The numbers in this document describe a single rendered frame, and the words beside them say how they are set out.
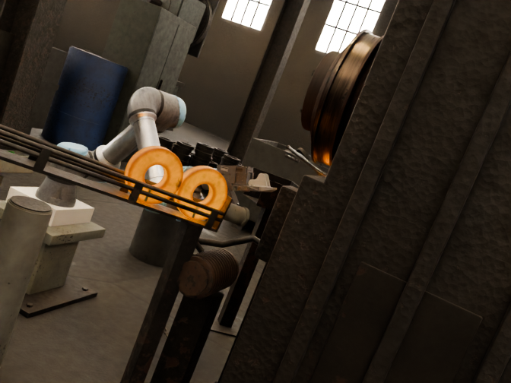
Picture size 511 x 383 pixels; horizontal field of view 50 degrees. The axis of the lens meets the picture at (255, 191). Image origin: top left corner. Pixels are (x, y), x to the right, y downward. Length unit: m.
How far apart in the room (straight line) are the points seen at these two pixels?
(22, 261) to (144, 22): 3.97
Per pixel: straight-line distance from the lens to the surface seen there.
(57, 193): 2.21
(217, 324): 2.58
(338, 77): 1.68
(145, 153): 1.44
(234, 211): 1.60
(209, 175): 1.53
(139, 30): 5.37
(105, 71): 5.21
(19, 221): 1.58
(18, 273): 1.64
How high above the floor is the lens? 0.99
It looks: 8 degrees down
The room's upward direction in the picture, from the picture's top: 21 degrees clockwise
